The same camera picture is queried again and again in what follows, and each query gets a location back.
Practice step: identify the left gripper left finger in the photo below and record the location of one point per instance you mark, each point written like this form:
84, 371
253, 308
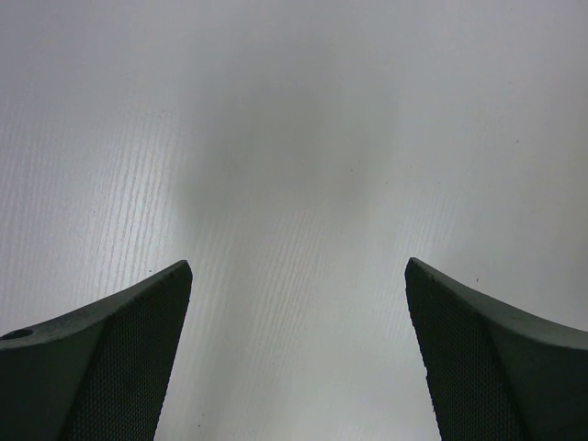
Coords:
100, 372

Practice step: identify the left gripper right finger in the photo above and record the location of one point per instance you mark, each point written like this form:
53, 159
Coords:
495, 372

